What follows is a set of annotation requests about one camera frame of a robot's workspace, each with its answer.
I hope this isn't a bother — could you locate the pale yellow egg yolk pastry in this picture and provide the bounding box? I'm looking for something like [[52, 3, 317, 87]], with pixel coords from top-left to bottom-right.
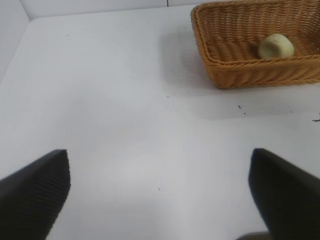
[[257, 33, 294, 60]]

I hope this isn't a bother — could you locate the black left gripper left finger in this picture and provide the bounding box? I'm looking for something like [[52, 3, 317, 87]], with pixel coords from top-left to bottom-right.
[[0, 149, 72, 240]]

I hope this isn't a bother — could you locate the brown woven wicker basket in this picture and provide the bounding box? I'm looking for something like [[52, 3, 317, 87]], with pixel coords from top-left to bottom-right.
[[190, 0, 320, 90]]

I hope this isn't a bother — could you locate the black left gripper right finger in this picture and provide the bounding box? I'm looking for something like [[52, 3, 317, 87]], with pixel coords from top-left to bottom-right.
[[247, 147, 320, 240]]

